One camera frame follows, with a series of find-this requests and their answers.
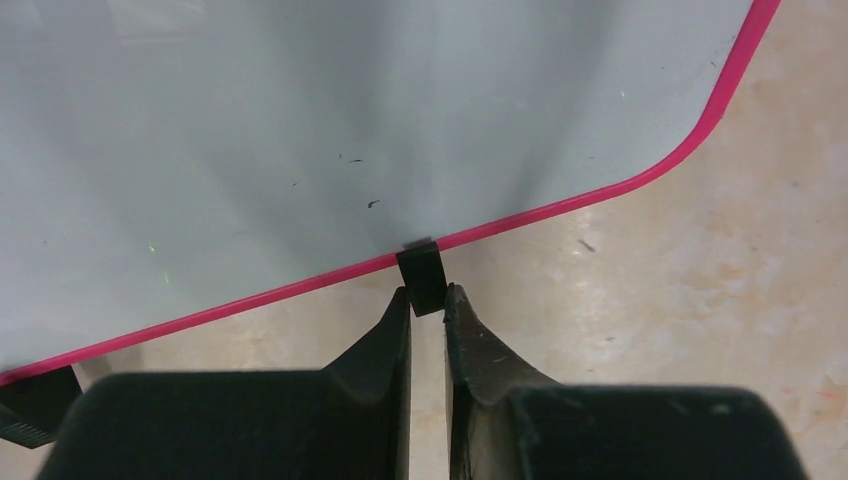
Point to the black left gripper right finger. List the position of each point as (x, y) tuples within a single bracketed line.
[(508, 420)]

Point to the black whiteboard clip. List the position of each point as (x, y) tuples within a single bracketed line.
[(423, 274), (32, 409)]

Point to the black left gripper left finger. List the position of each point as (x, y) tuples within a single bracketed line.
[(347, 420)]

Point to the pink framed whiteboard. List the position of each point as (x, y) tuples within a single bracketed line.
[(169, 163)]

